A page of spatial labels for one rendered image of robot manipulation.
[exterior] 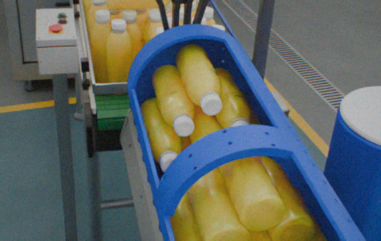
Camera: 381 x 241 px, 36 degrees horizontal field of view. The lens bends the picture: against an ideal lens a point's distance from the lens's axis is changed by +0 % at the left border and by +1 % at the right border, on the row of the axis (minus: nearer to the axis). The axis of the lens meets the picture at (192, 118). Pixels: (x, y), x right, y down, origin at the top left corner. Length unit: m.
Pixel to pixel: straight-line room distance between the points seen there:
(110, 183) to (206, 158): 1.89
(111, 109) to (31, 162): 1.38
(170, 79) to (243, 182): 0.41
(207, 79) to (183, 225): 0.32
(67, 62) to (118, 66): 0.15
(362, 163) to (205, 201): 0.54
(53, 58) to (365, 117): 0.78
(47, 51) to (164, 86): 0.41
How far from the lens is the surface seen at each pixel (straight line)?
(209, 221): 0.91
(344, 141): 1.41
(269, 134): 0.94
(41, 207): 2.68
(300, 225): 0.94
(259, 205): 0.88
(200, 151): 0.92
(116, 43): 1.60
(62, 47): 1.54
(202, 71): 1.18
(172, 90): 1.21
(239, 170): 0.92
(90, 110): 1.61
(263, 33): 1.92
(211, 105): 1.13
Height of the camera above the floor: 1.75
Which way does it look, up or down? 33 degrees down
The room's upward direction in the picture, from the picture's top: 4 degrees clockwise
